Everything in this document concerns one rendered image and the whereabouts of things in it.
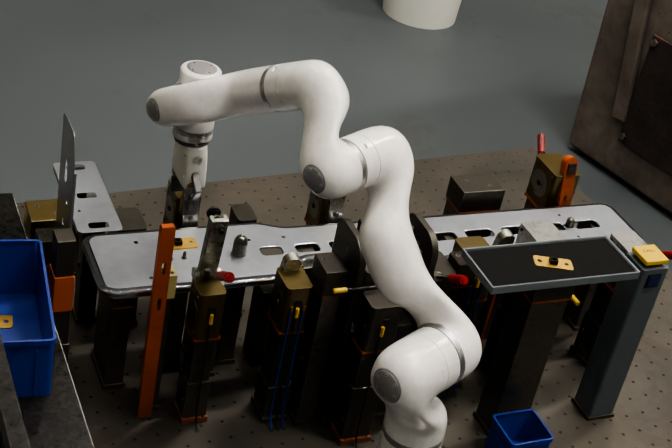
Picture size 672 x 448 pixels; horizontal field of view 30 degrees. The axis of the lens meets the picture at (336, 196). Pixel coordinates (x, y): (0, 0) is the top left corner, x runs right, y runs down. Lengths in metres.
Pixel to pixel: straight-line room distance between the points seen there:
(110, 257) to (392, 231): 0.73
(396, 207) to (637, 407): 1.11
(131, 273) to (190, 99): 0.44
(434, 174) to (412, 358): 1.65
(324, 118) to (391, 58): 3.94
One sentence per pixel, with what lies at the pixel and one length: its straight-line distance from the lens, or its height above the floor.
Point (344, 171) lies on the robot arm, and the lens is 2.19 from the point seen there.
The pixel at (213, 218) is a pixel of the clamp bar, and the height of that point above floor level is 1.21.
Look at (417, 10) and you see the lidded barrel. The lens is 6.52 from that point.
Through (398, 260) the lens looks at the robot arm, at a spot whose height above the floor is 1.34.
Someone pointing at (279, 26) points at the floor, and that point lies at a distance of 6.27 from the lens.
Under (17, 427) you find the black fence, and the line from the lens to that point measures 1.51.
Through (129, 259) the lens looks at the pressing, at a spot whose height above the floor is 1.00.
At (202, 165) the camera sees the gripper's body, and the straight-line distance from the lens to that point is 2.61.
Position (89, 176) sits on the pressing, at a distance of 2.98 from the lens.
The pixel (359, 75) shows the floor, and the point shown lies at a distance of 5.93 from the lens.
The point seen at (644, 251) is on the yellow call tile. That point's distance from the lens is 2.85.
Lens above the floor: 2.59
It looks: 31 degrees down
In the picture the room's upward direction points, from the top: 12 degrees clockwise
